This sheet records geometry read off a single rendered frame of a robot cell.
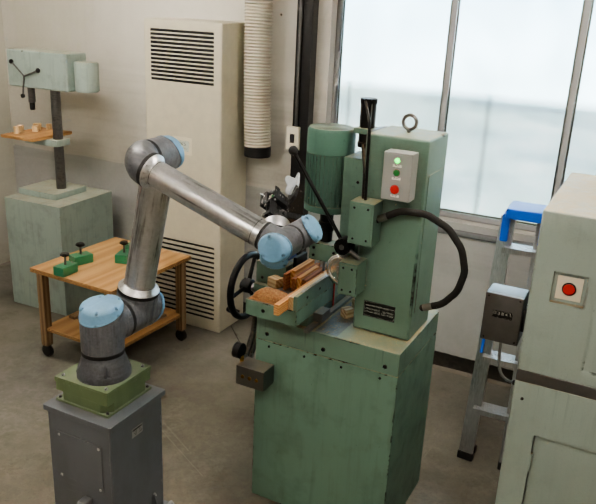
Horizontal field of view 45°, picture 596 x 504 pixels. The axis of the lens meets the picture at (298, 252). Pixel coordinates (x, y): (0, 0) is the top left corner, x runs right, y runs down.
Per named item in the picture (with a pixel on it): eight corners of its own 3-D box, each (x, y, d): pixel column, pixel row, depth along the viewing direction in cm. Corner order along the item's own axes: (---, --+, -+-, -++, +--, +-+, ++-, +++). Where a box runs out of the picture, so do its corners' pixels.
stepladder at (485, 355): (462, 444, 341) (501, 198, 313) (517, 459, 331) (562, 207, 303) (454, 459, 326) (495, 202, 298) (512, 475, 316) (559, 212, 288)
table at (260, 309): (299, 261, 318) (300, 248, 316) (363, 276, 305) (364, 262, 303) (223, 308, 267) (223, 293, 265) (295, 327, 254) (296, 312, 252)
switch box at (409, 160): (386, 194, 245) (390, 148, 240) (414, 199, 241) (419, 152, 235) (379, 198, 240) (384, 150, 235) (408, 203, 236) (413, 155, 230)
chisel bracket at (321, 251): (316, 257, 282) (317, 236, 279) (349, 264, 276) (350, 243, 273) (307, 262, 276) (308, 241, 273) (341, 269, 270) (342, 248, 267)
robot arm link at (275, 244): (111, 138, 224) (290, 240, 203) (137, 133, 234) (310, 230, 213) (103, 171, 229) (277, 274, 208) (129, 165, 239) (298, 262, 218)
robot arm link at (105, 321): (70, 350, 251) (67, 304, 245) (105, 332, 265) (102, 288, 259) (104, 361, 244) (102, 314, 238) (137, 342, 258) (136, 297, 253)
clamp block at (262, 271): (273, 270, 298) (274, 250, 295) (302, 277, 292) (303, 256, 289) (255, 281, 286) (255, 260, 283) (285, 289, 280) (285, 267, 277)
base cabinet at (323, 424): (300, 439, 336) (308, 299, 312) (419, 480, 311) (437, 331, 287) (250, 492, 298) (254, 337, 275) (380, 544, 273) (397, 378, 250)
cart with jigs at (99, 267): (118, 316, 454) (114, 218, 432) (191, 339, 428) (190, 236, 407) (36, 357, 399) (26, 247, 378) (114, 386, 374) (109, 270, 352)
